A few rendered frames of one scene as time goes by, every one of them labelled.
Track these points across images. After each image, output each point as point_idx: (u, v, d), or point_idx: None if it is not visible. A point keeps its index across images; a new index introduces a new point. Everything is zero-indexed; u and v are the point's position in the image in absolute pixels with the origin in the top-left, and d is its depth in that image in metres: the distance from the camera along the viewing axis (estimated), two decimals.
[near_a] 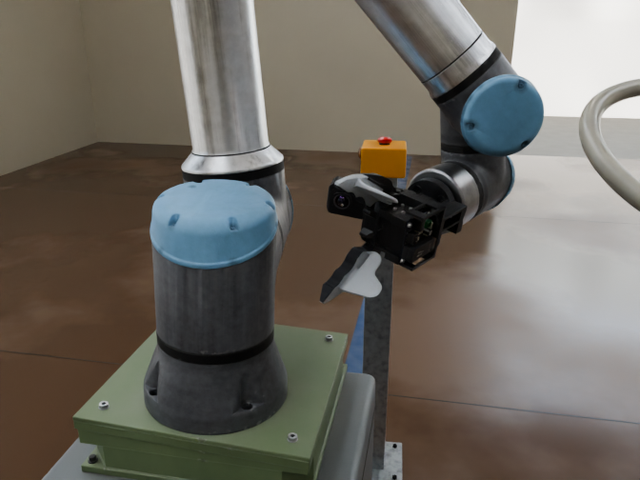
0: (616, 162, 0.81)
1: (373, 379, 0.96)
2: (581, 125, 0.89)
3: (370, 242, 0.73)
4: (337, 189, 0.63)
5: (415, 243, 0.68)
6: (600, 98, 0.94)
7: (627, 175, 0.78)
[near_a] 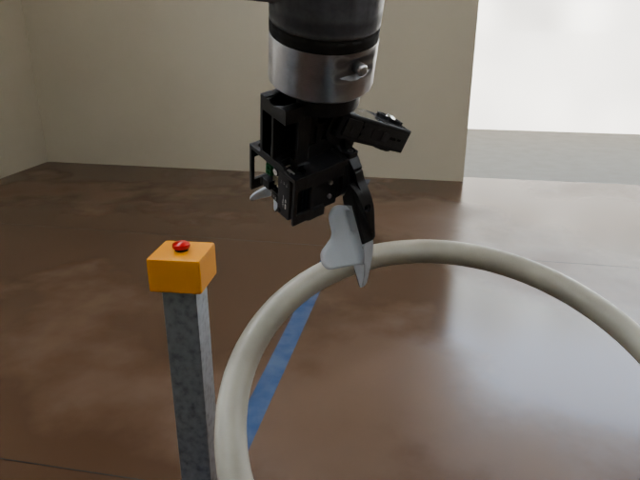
0: (232, 439, 0.52)
1: None
2: (235, 345, 0.61)
3: (348, 190, 0.57)
4: None
5: (276, 201, 0.56)
6: (287, 290, 0.65)
7: (231, 472, 0.50)
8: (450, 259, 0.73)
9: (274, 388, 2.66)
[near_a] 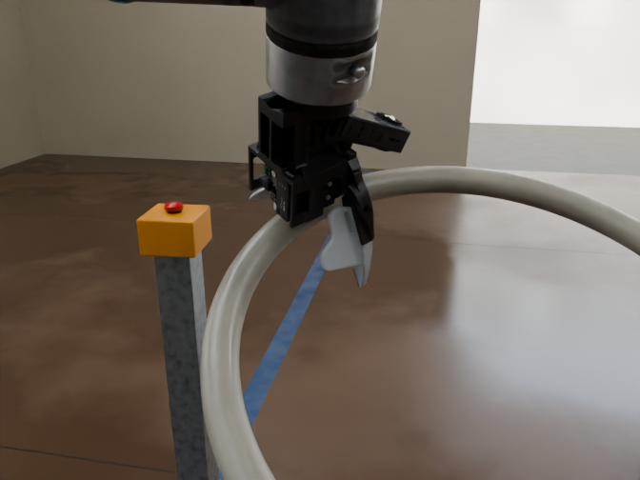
0: (221, 369, 0.43)
1: None
2: (227, 270, 0.52)
3: (347, 191, 0.57)
4: None
5: (275, 202, 0.56)
6: None
7: (220, 405, 0.41)
8: (472, 187, 0.64)
9: (274, 374, 2.57)
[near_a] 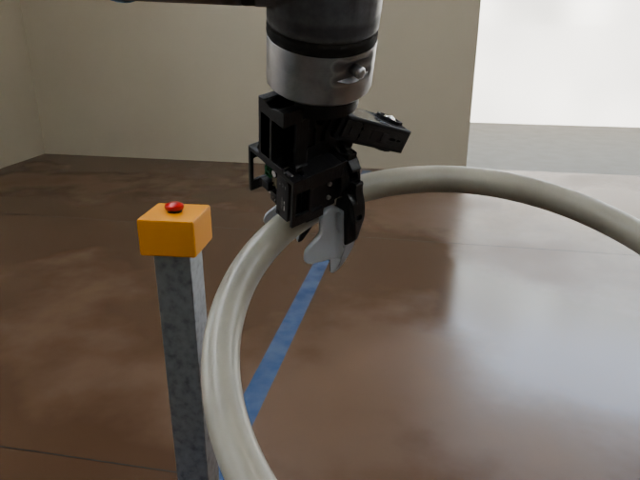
0: (222, 368, 0.43)
1: None
2: (227, 270, 0.52)
3: (342, 192, 0.58)
4: (307, 230, 0.66)
5: (275, 202, 0.56)
6: None
7: (221, 404, 0.41)
8: (472, 187, 0.64)
9: (274, 373, 2.57)
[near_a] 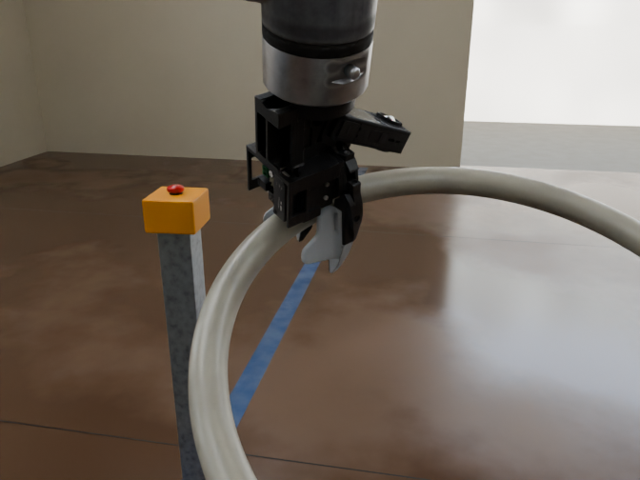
0: (209, 365, 0.44)
1: None
2: (221, 268, 0.52)
3: (340, 192, 0.57)
4: (308, 230, 0.66)
5: (272, 202, 0.56)
6: None
7: (205, 400, 0.42)
8: (475, 189, 0.63)
9: (270, 357, 2.70)
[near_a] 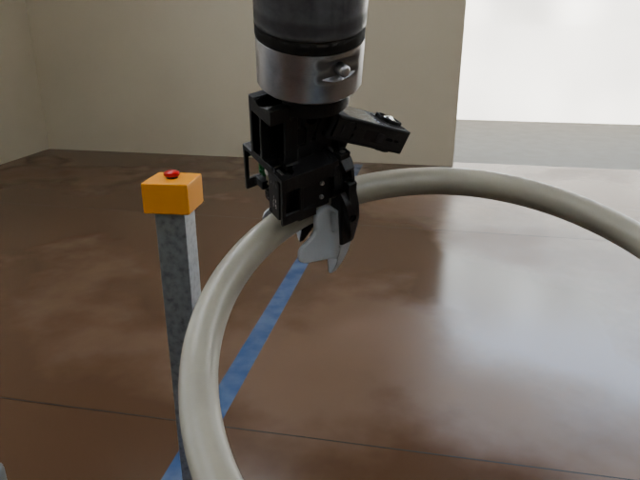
0: (198, 362, 0.44)
1: (0, 468, 0.85)
2: (216, 266, 0.53)
3: (337, 192, 0.57)
4: (308, 230, 0.66)
5: (269, 200, 0.56)
6: None
7: (193, 397, 0.42)
8: (476, 190, 0.63)
9: (264, 341, 2.83)
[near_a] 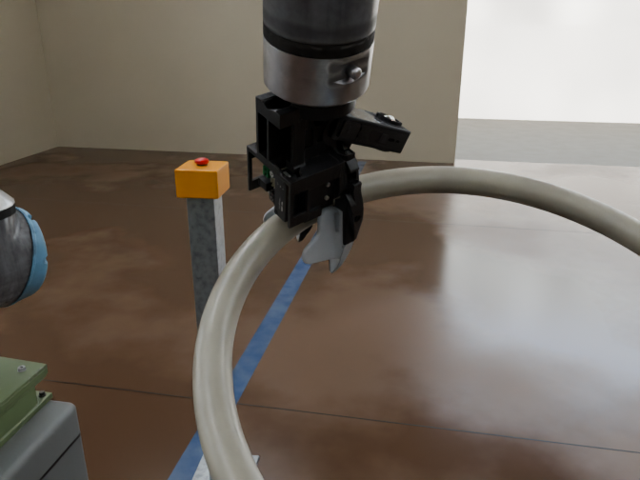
0: (213, 366, 0.44)
1: (73, 408, 0.98)
2: (223, 269, 0.52)
3: (341, 192, 0.57)
4: (307, 230, 0.66)
5: (273, 202, 0.56)
6: None
7: (210, 402, 0.41)
8: (474, 188, 0.64)
9: (276, 327, 2.97)
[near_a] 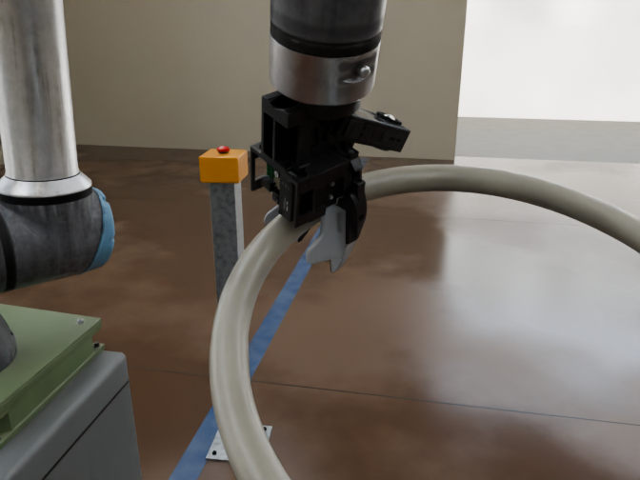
0: (231, 369, 0.43)
1: (124, 356, 1.13)
2: (231, 270, 0.52)
3: (344, 191, 0.58)
4: (307, 230, 0.66)
5: (277, 202, 0.55)
6: None
7: (232, 406, 0.41)
8: (471, 185, 0.65)
9: (285, 311, 3.12)
